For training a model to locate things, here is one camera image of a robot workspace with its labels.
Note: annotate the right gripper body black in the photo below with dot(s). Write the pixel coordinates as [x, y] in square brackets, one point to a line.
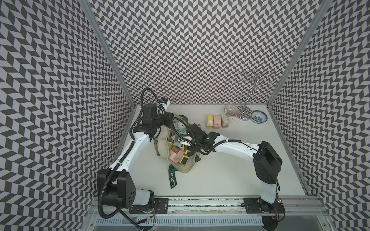
[196, 143]

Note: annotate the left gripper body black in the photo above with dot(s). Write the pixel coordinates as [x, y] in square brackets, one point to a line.
[161, 120]

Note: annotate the yellow block pencil sharpener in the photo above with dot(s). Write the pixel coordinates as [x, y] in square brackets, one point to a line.
[210, 122]

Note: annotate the pink rounded pencil sharpener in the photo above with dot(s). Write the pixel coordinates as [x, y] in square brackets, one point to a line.
[217, 122]

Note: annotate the white cartoon pencil sharpener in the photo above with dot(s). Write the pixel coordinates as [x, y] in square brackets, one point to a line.
[224, 120]

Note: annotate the cream canvas tote bag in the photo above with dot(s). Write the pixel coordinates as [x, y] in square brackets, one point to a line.
[169, 146]

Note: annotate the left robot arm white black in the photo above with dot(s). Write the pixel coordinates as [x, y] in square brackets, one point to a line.
[116, 188]

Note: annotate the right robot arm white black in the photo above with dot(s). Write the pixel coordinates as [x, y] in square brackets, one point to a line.
[267, 163]

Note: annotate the mint green pencil sharpener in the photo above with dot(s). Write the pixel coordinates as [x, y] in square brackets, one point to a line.
[181, 127]

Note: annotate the pink block pencil sharpener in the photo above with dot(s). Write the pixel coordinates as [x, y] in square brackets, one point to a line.
[175, 154]

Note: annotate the small yellow black sharpener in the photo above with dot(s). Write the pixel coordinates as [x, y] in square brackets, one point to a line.
[183, 160]

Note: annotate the pink ribbed bowl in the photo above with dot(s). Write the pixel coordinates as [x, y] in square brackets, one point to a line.
[231, 110]

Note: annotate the blue white patterned bowl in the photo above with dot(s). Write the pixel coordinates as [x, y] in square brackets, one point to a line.
[259, 117]

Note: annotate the silver jewelry tree stand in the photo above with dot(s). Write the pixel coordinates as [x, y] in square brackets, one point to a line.
[257, 79]

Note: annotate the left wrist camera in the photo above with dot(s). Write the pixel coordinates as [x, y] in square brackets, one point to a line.
[164, 103]

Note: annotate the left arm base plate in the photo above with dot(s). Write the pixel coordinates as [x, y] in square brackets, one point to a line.
[156, 205]

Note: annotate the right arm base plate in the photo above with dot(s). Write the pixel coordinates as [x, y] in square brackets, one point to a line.
[254, 205]

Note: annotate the aluminium mounting rail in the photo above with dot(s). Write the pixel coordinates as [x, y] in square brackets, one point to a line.
[234, 205]

